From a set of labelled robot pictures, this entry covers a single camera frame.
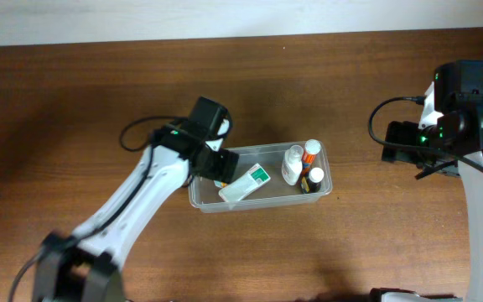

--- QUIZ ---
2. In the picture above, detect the gold lid small jar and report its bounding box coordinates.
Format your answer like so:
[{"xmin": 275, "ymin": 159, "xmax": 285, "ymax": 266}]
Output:
[{"xmin": 214, "ymin": 180, "xmax": 228, "ymax": 188}]

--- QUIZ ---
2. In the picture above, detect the white green medicine box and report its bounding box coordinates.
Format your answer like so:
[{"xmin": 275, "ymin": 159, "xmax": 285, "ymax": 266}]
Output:
[{"xmin": 218, "ymin": 164, "xmax": 271, "ymax": 203}]

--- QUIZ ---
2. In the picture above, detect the white spray bottle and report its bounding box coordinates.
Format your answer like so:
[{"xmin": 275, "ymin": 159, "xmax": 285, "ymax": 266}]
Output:
[{"xmin": 281, "ymin": 145, "xmax": 304, "ymax": 185}]

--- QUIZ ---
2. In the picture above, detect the dark bottle white cap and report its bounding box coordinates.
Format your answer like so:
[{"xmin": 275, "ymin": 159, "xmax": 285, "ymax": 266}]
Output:
[{"xmin": 300, "ymin": 167, "xmax": 325, "ymax": 194}]

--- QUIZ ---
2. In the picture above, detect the orange tube white cap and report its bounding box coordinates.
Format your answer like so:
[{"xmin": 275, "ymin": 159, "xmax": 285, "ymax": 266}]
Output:
[{"xmin": 301, "ymin": 139, "xmax": 321, "ymax": 174}]

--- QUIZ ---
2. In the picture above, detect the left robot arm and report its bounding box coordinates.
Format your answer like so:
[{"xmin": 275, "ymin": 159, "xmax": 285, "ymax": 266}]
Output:
[{"xmin": 31, "ymin": 96, "xmax": 239, "ymax": 301}]

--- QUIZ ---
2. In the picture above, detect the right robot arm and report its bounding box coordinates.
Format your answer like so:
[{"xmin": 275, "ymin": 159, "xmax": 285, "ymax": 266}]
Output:
[{"xmin": 368, "ymin": 60, "xmax": 483, "ymax": 301}]

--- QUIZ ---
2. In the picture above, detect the clear plastic container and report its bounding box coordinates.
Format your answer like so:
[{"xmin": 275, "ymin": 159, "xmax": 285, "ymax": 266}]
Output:
[{"xmin": 186, "ymin": 140, "xmax": 334, "ymax": 214}]

